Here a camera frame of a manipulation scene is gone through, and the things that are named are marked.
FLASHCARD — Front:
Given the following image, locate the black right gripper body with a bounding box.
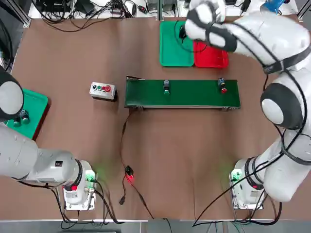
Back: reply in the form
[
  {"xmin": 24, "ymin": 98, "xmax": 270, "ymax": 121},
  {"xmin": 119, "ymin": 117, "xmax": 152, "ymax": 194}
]
[{"xmin": 178, "ymin": 25, "xmax": 189, "ymax": 40}]

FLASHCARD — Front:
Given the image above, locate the grey control box with buttons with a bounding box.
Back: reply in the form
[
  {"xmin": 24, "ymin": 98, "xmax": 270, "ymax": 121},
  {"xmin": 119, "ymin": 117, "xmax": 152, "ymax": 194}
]
[{"xmin": 89, "ymin": 82, "xmax": 118, "ymax": 102}]

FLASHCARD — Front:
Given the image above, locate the green conveyor belt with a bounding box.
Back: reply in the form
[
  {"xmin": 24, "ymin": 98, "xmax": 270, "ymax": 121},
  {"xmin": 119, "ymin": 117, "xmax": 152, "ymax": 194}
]
[{"xmin": 124, "ymin": 77, "xmax": 242, "ymax": 111}]

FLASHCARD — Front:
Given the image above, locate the black dock box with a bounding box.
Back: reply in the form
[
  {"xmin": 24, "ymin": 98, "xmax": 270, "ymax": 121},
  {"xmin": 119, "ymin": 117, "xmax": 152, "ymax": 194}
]
[{"xmin": 38, "ymin": 0, "xmax": 70, "ymax": 13}]

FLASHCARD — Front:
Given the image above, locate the green plastic tray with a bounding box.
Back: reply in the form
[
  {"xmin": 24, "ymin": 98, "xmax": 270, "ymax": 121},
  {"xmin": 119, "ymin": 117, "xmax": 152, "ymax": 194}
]
[
  {"xmin": 159, "ymin": 21, "xmax": 195, "ymax": 67},
  {"xmin": 2, "ymin": 88, "xmax": 49, "ymax": 141}
]

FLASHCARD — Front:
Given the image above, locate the red plastic tray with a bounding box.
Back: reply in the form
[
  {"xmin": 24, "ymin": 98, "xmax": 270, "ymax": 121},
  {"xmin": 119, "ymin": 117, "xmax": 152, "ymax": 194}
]
[
  {"xmin": 31, "ymin": 101, "xmax": 51, "ymax": 143},
  {"xmin": 193, "ymin": 40, "xmax": 230, "ymax": 68}
]

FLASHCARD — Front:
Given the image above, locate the blue desk lamp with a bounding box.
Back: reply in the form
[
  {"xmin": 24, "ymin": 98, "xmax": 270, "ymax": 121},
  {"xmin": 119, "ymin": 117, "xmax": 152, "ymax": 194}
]
[{"xmin": 260, "ymin": 0, "xmax": 285, "ymax": 13}]

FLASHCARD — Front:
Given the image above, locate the aluminium frame post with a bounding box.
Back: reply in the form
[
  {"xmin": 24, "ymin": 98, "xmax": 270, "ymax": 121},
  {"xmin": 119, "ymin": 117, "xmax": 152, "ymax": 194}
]
[{"xmin": 157, "ymin": 0, "xmax": 165, "ymax": 22}]

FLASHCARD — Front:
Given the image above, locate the red and black conveyor cable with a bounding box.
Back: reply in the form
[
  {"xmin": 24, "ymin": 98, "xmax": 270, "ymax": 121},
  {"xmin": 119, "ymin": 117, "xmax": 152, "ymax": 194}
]
[{"xmin": 118, "ymin": 108, "xmax": 155, "ymax": 220}]

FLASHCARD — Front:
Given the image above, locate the aluminium frame rail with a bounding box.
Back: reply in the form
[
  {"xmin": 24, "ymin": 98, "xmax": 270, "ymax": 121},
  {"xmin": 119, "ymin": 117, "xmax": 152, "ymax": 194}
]
[{"xmin": 14, "ymin": 0, "xmax": 32, "ymax": 27}]

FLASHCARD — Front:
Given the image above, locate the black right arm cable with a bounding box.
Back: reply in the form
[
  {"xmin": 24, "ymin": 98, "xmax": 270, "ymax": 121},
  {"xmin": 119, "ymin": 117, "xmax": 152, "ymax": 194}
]
[{"xmin": 191, "ymin": 19, "xmax": 311, "ymax": 229}]

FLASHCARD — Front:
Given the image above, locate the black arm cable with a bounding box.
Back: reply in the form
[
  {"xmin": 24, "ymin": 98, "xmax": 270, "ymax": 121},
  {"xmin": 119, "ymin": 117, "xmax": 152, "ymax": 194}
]
[
  {"xmin": 14, "ymin": 177, "xmax": 127, "ymax": 225},
  {"xmin": 191, "ymin": 19, "xmax": 311, "ymax": 229}
]

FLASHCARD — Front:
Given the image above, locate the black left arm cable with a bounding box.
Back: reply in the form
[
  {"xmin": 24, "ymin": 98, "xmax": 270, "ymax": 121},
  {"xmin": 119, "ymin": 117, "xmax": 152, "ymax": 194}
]
[{"xmin": 14, "ymin": 177, "xmax": 127, "ymax": 225}]

